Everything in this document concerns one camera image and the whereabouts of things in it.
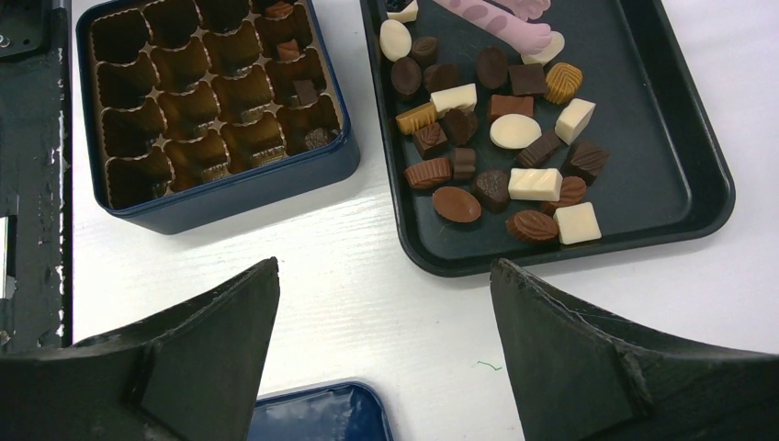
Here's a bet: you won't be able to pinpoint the blue box lid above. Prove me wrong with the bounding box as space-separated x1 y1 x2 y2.
247 381 393 441

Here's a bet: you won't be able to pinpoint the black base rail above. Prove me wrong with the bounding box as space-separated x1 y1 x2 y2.
1 1 73 356

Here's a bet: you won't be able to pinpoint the blue chocolate box with insert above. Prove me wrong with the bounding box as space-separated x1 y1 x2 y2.
76 1 360 234

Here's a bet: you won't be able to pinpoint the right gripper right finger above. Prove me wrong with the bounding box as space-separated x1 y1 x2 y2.
491 259 778 440

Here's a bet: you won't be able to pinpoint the white square chocolate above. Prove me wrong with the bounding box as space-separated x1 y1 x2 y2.
553 202 602 245

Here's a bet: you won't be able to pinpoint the pink tongs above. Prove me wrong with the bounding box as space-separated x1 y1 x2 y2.
436 0 552 55

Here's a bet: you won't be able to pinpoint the white round chocolate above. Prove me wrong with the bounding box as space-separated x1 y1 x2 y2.
490 114 542 150

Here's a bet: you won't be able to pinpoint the caramel square chocolate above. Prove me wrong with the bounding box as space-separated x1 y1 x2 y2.
395 102 438 135

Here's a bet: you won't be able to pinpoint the black chocolate tray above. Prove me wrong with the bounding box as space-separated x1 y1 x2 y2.
361 1 735 277

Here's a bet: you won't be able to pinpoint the white bar chocolate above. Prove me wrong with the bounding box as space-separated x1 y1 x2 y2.
508 168 563 201

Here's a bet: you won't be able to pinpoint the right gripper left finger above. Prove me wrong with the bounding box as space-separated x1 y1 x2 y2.
1 257 280 440

